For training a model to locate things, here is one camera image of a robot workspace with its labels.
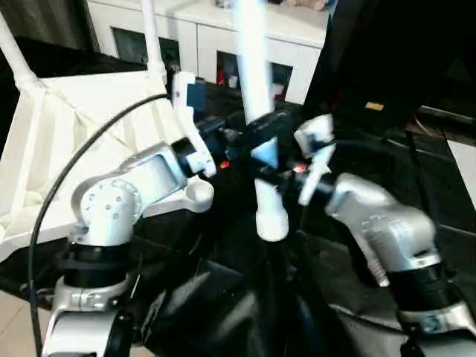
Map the white plastic table leg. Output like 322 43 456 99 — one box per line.
140 0 168 83
233 0 291 243
0 11 39 90

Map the white plastic table top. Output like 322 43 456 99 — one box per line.
0 71 216 263

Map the grey curtain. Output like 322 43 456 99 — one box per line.
0 0 94 53

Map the white sideboard with glass doors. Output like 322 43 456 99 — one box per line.
86 0 329 105

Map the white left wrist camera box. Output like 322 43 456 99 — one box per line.
171 71 218 178

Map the black mat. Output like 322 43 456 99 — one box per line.
0 37 476 357

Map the black cabinet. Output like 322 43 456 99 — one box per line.
305 0 476 127

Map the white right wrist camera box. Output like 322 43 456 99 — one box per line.
293 114 337 208

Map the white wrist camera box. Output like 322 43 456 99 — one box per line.
293 114 337 208
171 71 218 178

